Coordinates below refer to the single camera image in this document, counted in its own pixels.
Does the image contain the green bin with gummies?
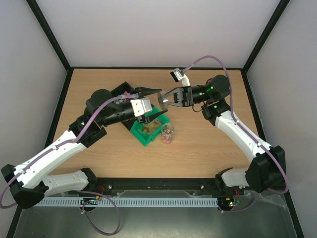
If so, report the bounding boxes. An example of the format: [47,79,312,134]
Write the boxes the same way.
[130,114,170,146]

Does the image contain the clear jar lid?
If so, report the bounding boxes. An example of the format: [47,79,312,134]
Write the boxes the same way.
[157,90,168,111]

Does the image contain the black bin with star candies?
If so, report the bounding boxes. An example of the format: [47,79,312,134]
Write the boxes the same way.
[110,81,134,104]

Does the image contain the clear plastic jar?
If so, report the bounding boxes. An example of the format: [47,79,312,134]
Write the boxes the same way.
[161,123,175,144]

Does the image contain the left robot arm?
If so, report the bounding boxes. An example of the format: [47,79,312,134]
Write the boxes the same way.
[1,87,163,209]

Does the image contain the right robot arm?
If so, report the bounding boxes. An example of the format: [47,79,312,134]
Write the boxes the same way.
[158,75,285,194]

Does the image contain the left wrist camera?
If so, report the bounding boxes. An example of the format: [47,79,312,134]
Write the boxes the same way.
[130,98,152,117]

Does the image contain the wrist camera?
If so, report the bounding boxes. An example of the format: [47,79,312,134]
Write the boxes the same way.
[170,68,190,87]
[130,98,152,117]

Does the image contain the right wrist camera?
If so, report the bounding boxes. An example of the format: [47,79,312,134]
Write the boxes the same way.
[170,68,190,87]

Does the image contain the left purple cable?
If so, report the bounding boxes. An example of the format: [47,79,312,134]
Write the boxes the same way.
[0,92,139,235]

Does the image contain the purple cable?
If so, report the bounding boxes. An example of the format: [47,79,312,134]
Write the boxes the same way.
[0,92,139,235]
[183,56,290,214]

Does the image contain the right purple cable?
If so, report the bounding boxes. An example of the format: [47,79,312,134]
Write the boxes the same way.
[183,56,290,214]

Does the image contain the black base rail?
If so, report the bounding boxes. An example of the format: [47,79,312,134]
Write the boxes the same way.
[83,178,245,197]

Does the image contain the grey slotted cable duct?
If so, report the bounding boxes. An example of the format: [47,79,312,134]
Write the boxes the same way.
[37,197,218,208]

